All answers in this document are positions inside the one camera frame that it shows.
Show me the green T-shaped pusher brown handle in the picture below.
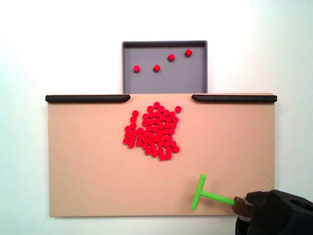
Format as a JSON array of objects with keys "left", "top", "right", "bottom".
[{"left": 191, "top": 173, "right": 255, "bottom": 218}]

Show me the grey square tray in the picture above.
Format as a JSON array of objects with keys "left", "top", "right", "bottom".
[{"left": 121, "top": 40, "right": 209, "bottom": 94}]

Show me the beige rectangular board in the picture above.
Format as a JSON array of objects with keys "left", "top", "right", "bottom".
[{"left": 47, "top": 92, "right": 276, "bottom": 218}]

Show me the black edge rail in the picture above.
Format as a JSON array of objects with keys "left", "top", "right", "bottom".
[
  {"left": 45, "top": 94, "right": 131, "bottom": 104},
  {"left": 191, "top": 94, "right": 278, "bottom": 103}
]

